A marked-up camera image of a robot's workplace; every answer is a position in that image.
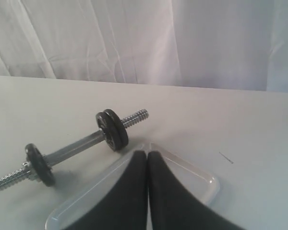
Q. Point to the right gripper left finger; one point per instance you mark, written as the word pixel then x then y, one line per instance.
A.
pixel 125 206

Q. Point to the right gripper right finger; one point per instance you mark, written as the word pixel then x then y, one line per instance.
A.
pixel 172 206

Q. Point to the black weight plate end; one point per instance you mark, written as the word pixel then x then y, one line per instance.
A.
pixel 108 127

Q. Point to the chrome threaded dumbbell bar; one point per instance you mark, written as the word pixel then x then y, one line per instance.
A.
pixel 72 149

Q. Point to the white rectangular plastic tray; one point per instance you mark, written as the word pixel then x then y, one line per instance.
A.
pixel 200 183

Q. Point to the chrome collar nut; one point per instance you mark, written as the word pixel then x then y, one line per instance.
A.
pixel 28 172

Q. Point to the white backdrop curtain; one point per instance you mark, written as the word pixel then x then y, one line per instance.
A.
pixel 225 44

